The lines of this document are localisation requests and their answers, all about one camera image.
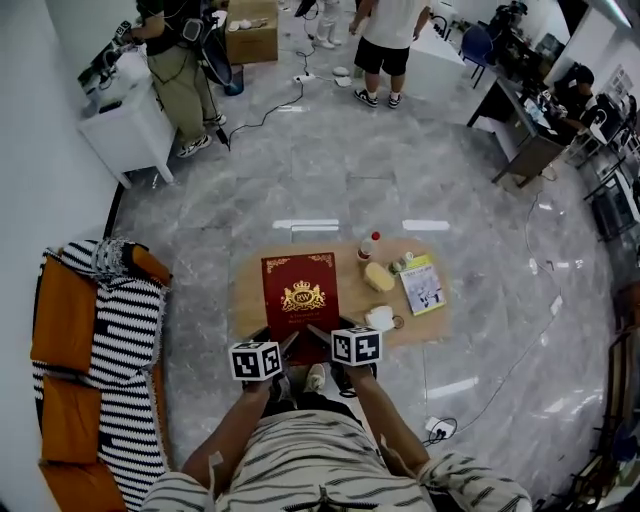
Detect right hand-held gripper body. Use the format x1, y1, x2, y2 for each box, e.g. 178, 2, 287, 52
331, 325, 384, 368

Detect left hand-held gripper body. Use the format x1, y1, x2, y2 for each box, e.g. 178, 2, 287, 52
228, 338, 284, 384

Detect red book with gold crest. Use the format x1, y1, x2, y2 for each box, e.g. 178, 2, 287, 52
260, 252, 341, 366

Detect orange sofa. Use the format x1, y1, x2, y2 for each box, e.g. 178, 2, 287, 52
29, 242, 175, 512

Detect person's left forearm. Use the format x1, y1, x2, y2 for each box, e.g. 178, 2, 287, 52
182, 379, 275, 489

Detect person's right forearm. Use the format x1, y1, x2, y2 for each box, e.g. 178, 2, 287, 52
344, 363, 432, 476

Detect wooden coffee table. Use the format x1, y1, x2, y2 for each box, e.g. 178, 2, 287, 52
227, 238, 454, 349

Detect person's left shoe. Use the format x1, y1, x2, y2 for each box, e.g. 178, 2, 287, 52
269, 372, 292, 401

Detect person's shoe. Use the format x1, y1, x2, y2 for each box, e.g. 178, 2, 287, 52
269, 372, 292, 401
302, 363, 327, 394

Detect person's right shoe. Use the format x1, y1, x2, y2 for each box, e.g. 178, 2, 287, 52
302, 363, 327, 394

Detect person's black trousers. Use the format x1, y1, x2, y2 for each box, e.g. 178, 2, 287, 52
259, 389, 371, 426

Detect plastic bottle with red cap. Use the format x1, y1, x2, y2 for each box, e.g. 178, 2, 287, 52
356, 230, 382, 263

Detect white green magazine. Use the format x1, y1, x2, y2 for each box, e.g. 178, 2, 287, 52
398, 264, 447, 317

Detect person's striped shirt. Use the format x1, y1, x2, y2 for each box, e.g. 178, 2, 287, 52
139, 409, 534, 512

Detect white sink cabinet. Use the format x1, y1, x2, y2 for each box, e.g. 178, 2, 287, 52
77, 47, 176, 189

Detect grey office desk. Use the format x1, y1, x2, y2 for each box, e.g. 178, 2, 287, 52
467, 74, 591, 189

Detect blue bin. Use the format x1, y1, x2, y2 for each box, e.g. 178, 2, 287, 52
222, 64, 245, 96

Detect white counter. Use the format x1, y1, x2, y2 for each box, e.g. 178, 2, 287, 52
409, 29, 469, 101

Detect black metal shelf rack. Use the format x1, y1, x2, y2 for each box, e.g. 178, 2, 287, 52
584, 149, 640, 242

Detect cardboard box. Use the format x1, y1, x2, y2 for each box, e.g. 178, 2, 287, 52
224, 0, 280, 65

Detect blue chair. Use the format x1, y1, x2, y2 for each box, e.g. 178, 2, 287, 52
459, 24, 496, 89

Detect white power strip with cable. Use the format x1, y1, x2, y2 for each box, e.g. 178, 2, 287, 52
422, 417, 459, 447

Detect long white cable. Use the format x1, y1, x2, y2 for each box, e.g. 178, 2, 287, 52
457, 189, 564, 436

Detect black cable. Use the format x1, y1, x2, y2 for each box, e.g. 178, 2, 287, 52
227, 49, 307, 151

